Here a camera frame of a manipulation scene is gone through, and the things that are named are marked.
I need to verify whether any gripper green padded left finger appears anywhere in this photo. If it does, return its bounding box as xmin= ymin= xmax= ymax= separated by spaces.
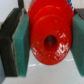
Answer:
xmin=0 ymin=8 xmax=30 ymax=77

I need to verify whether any gripper green padded right finger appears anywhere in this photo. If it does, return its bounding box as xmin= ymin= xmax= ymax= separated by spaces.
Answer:
xmin=69 ymin=8 xmax=84 ymax=69

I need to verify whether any red gear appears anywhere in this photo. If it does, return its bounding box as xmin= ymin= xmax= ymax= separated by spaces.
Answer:
xmin=28 ymin=0 xmax=74 ymax=65

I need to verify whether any large blue gear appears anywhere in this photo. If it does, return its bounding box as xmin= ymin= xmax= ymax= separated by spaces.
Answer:
xmin=30 ymin=0 xmax=72 ymax=10

